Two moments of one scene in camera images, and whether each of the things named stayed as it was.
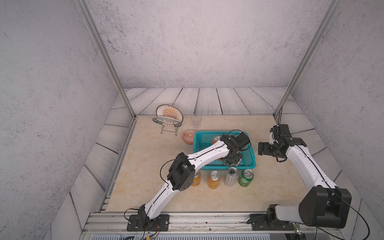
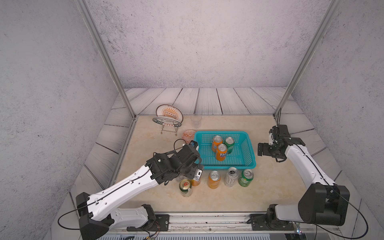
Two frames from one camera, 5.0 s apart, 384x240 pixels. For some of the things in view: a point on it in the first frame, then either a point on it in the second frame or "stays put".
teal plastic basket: [202, 139] stays put
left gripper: [237, 160] -> [197, 176]
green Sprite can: [245, 180] stays put
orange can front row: [214, 179] stays put
